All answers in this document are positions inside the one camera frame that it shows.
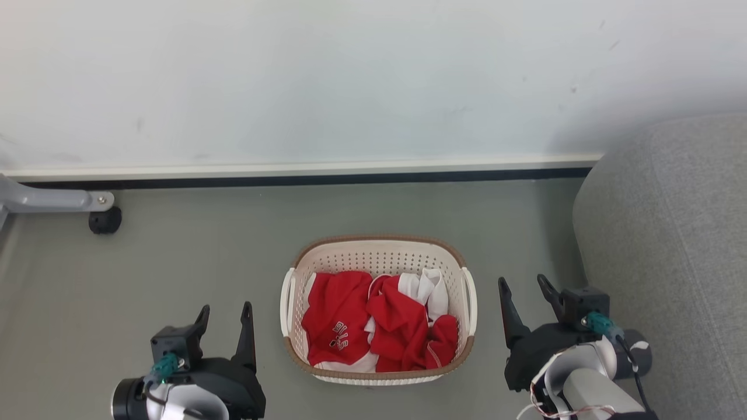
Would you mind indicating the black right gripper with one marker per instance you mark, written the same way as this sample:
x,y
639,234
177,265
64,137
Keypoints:
x,y
537,353

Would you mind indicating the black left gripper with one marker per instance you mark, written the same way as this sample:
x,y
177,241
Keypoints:
x,y
236,388

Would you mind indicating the white perforated plastic laundry basket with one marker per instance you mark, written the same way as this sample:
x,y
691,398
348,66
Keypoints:
x,y
379,256

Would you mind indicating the white and grey left robot arm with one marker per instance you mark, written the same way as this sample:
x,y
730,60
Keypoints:
x,y
189,407

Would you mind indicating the red Bulls basketball jersey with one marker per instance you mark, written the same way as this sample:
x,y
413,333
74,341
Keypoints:
x,y
332,303

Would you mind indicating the red garment with white trim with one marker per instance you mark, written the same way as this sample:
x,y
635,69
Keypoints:
x,y
402,332

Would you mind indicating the grey fabric sofa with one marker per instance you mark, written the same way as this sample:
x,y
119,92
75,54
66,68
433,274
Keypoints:
x,y
671,233

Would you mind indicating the black caster wheel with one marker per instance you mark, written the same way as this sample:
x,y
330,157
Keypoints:
x,y
105,221

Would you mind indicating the black and white baseboard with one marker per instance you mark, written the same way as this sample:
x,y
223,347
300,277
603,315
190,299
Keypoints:
x,y
350,172

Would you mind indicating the grey metal stand leg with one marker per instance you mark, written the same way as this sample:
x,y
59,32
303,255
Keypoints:
x,y
46,199

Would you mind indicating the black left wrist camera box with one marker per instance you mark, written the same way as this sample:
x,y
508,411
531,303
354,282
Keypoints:
x,y
175,341

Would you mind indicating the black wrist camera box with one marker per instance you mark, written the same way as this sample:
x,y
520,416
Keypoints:
x,y
583,303
175,341

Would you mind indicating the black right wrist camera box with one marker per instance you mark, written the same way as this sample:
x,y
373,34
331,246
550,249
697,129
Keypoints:
x,y
583,303

